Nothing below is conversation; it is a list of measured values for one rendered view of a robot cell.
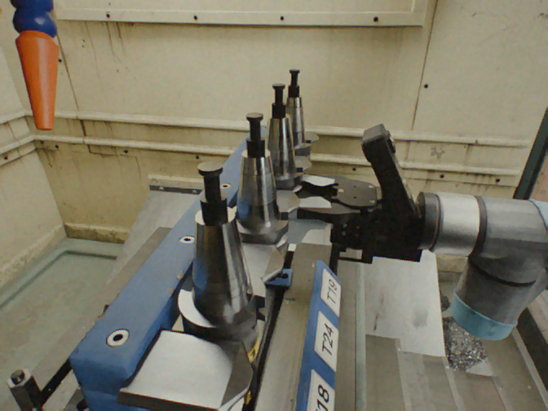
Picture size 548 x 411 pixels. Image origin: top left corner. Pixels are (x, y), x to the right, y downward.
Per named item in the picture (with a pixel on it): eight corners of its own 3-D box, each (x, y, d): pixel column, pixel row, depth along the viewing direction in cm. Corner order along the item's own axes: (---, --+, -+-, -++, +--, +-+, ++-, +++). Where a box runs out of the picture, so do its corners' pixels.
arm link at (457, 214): (485, 214, 40) (466, 182, 47) (439, 209, 40) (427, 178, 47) (466, 270, 43) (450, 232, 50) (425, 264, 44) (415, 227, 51)
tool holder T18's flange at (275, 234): (232, 220, 40) (230, 201, 39) (287, 220, 40) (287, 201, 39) (225, 256, 35) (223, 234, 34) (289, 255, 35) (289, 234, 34)
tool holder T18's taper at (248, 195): (237, 205, 38) (233, 144, 35) (280, 205, 38) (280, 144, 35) (233, 228, 35) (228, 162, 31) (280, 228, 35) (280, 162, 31)
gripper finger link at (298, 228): (255, 251, 45) (330, 249, 45) (255, 209, 42) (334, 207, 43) (255, 236, 47) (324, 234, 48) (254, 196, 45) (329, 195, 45)
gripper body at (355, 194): (324, 259, 46) (425, 273, 45) (330, 200, 42) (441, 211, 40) (328, 227, 53) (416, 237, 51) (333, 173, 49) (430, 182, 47)
